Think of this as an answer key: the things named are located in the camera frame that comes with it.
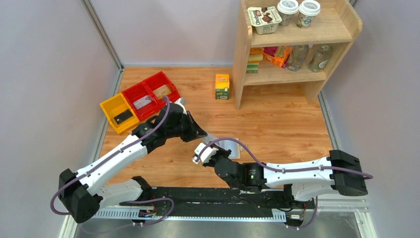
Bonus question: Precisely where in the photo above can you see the grey credit card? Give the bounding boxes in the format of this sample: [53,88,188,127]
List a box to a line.
[202,134,217,144]

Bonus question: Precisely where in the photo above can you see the grey translucent card holder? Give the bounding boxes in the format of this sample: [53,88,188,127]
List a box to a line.
[215,140,243,159]

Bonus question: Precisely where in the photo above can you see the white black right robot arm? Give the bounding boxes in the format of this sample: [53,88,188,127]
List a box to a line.
[193,148,368,201]

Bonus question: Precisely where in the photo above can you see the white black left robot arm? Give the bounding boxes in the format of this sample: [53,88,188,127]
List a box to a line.
[57,103,207,224]

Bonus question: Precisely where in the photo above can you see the gold credit card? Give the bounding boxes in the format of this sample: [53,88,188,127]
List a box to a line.
[153,84,172,100]

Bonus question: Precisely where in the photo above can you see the silver credit card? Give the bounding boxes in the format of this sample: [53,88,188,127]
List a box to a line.
[133,95,152,110]

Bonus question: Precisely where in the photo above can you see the black credit card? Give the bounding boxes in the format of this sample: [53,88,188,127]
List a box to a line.
[113,109,133,124]

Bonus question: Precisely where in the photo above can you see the red middle plastic bin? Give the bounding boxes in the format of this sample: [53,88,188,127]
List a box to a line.
[122,82,160,121]

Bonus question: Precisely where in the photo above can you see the red plastic bin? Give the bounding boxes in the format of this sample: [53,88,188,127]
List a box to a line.
[144,71,181,108]
[122,82,160,121]

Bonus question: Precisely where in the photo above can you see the red far plastic bin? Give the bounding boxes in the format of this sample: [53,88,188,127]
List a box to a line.
[144,71,181,108]

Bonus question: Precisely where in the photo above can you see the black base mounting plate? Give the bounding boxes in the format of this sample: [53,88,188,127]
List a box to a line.
[138,187,315,218]

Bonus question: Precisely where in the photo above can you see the yellow green juice carton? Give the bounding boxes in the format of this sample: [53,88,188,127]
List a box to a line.
[215,74,230,100]

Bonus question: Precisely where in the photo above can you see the yellow plastic bin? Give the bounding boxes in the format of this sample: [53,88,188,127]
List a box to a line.
[100,93,140,134]

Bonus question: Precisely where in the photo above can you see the yellow green sponge stack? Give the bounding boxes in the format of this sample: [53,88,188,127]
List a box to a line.
[246,47,263,73]

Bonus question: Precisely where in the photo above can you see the orange snack box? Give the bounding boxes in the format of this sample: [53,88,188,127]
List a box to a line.
[263,46,292,68]

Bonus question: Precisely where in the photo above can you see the wooden shelf unit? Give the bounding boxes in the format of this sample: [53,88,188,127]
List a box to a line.
[231,0,363,109]

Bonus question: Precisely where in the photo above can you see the left clear plastic bottle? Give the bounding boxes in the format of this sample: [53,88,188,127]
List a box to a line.
[287,45,310,72]

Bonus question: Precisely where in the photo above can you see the clear plastic bottle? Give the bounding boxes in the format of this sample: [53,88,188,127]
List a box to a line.
[309,44,333,72]
[287,45,310,72]

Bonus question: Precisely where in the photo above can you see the Chobani yogurt cup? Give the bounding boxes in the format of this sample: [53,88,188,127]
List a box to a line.
[247,6,282,35]

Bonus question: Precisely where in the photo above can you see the right clear plastic bottle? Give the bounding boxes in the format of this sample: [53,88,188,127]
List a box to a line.
[309,44,333,72]

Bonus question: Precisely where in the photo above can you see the left white-lidded paper cup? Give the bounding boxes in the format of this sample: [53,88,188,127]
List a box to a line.
[276,0,299,27]

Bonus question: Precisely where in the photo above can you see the white-lidded paper cup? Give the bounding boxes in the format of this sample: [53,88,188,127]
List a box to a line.
[296,0,321,29]
[276,0,299,27]

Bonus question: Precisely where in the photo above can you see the right white-lidded paper cup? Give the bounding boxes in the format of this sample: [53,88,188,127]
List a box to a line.
[296,0,321,29]

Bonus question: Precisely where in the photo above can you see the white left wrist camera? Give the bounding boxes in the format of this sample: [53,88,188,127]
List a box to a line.
[174,97,187,114]

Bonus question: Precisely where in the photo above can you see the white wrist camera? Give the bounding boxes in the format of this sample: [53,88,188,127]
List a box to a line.
[174,97,187,114]
[192,142,218,164]

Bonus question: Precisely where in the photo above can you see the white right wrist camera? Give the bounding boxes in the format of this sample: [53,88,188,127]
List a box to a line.
[192,142,218,164]

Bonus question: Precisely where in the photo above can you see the aluminium frame rail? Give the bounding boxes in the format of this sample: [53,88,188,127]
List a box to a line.
[80,189,376,238]

